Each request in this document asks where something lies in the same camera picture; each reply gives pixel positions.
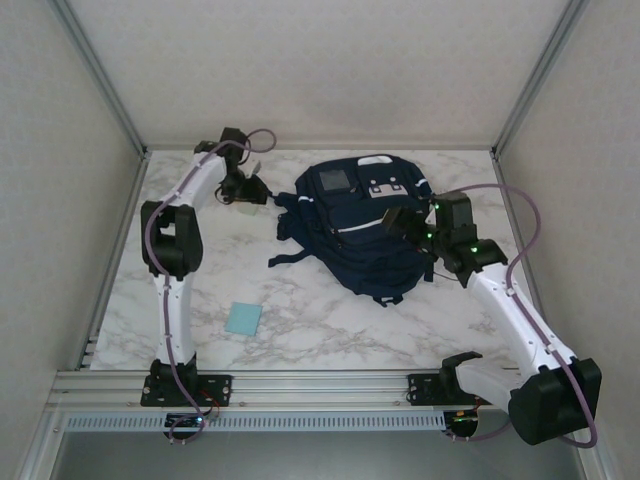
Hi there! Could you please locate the navy blue backpack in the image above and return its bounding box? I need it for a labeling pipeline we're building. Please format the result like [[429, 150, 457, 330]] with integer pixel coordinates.
[[267, 154, 440, 308]]

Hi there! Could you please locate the light blue sticky note pad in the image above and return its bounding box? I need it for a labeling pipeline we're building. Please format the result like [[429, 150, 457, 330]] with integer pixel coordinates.
[[223, 301, 264, 335]]

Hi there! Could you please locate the small controller board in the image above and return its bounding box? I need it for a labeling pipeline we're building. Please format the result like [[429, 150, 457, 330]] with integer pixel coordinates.
[[166, 412, 209, 430], [446, 409, 480, 432]]

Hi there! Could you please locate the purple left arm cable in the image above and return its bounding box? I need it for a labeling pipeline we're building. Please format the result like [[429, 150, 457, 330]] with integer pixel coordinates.
[[149, 128, 278, 446]]

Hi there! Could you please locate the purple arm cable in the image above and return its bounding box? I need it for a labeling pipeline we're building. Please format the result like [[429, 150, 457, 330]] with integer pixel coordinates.
[[149, 128, 278, 446], [439, 182, 600, 446]]

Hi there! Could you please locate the aluminium table side rail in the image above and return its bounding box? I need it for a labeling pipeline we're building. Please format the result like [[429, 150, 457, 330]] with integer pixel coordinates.
[[492, 149, 560, 369], [77, 149, 151, 371]]

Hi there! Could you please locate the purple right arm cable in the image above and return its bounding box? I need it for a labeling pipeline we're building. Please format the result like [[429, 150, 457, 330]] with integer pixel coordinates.
[[439, 182, 600, 446]]

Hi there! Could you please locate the aluminium frame post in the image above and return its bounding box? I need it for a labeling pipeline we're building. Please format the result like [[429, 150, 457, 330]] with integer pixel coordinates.
[[490, 0, 592, 160], [47, 0, 151, 160]]

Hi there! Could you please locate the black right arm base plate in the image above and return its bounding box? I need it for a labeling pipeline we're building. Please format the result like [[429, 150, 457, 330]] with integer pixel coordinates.
[[407, 372, 500, 407]]

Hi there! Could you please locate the aluminium mounting rail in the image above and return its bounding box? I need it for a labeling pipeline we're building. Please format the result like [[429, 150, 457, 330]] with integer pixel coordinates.
[[49, 368, 592, 414]]

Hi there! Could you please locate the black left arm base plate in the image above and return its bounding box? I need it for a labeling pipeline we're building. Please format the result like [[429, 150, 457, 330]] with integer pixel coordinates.
[[140, 373, 234, 407]]

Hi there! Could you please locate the slotted grey cable duct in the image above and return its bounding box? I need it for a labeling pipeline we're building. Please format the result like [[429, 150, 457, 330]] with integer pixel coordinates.
[[64, 411, 447, 433]]

